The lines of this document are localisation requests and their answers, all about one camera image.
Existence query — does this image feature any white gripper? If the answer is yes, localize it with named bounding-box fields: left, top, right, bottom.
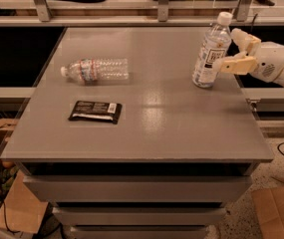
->
left=212, top=28, right=284, bottom=83

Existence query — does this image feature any blue label plastic bottle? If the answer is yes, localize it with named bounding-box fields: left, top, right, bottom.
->
left=192, top=12, right=233, bottom=88

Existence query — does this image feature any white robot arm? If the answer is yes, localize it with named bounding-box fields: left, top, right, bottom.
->
left=212, top=28, right=284, bottom=88

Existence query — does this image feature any clear crushed water bottle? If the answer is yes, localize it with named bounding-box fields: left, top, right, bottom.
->
left=61, top=59, right=129, bottom=85

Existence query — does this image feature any cardboard box right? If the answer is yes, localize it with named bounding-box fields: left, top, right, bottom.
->
left=251, top=186, right=284, bottom=239

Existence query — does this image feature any cardboard box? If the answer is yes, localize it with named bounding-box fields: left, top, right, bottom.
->
left=251, top=186, right=284, bottom=239
left=0, top=118, right=49, bottom=239

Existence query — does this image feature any black snack bar wrapper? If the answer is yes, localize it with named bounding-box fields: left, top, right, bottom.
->
left=69, top=101, right=123, bottom=124

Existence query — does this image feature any grey drawer cabinet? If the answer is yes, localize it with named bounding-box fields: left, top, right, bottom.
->
left=24, top=174, right=252, bottom=239

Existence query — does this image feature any cardboard box left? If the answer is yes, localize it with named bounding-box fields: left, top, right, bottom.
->
left=0, top=118, right=49, bottom=239

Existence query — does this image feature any metal shelf rail frame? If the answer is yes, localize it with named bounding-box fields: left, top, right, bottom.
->
left=0, top=0, right=284, bottom=26

